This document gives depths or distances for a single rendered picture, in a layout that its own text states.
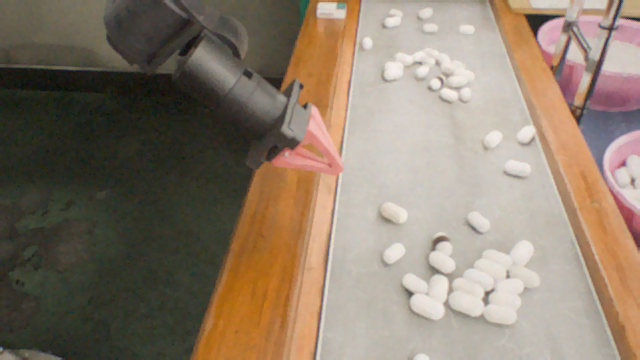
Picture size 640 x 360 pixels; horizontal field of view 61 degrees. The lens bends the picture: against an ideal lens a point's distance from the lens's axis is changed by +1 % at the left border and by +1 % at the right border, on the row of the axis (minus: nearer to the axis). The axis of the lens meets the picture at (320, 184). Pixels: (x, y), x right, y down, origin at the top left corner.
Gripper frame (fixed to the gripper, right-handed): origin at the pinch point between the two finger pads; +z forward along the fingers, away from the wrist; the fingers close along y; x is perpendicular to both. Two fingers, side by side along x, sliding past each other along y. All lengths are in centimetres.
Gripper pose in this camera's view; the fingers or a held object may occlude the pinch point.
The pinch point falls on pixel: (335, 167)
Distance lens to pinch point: 60.9
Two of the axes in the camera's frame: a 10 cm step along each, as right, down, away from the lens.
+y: 1.0, -6.3, 7.7
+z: 7.6, 5.5, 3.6
